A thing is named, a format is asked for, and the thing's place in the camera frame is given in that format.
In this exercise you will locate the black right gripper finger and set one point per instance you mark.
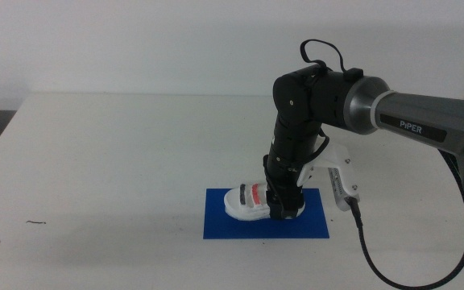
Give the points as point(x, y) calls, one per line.
point(271, 195)
point(288, 203)

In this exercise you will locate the black and grey right robot arm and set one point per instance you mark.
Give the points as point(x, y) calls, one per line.
point(417, 117)

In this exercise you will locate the blue rectangular mat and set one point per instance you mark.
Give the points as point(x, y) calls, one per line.
point(224, 227)

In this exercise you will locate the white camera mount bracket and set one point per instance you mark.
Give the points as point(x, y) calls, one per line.
point(330, 157)

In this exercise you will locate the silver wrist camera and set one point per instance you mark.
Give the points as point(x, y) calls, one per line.
point(342, 189)

